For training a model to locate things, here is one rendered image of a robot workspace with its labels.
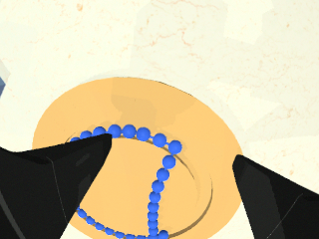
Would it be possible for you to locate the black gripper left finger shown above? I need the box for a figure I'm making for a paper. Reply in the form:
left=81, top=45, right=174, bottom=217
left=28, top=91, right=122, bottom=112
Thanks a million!
left=0, top=132, right=113, bottom=239

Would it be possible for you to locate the orange round bead board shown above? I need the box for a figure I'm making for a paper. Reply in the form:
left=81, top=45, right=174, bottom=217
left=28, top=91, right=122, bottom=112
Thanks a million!
left=32, top=77, right=243, bottom=239

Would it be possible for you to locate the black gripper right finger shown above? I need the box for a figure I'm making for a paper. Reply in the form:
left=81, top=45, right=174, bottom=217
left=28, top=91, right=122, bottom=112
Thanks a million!
left=231, top=154, right=319, bottom=239

